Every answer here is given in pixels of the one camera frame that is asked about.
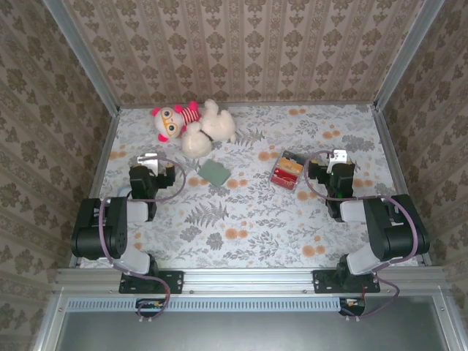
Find clear plastic card box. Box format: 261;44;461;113
269;149;306;194

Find green card holder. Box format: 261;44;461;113
198;158;232;188

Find orange card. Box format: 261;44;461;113
278;157;303;173

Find red card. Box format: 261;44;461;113
273;167;300;188

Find pink white plush doll glasses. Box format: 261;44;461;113
151;101;202;144

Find white teddy bear plush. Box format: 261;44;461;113
181;98;238;159

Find grey metal panel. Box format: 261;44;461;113
54;296;454;351

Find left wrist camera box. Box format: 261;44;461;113
137;153;159;176

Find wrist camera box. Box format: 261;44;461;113
330;148;348;173
137;153;159;176

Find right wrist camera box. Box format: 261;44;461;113
330;148;348;173

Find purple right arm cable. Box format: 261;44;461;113
304;149;421;322

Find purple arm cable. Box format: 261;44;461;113
97;156;187;325
304;149;421;322

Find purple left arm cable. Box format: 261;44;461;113
97;156;187;325

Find aluminium side rail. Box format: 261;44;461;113
68;107;122;270
371;104;434;267

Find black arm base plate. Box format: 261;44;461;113
312;269;381;295
119;269;184;295

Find black cable port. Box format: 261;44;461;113
338;296;367;317
135;298;171;319

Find aluminium frame post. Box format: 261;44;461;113
371;0;448;111
42;0;122;117

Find slotted grey cable duct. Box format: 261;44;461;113
67;296;366;314

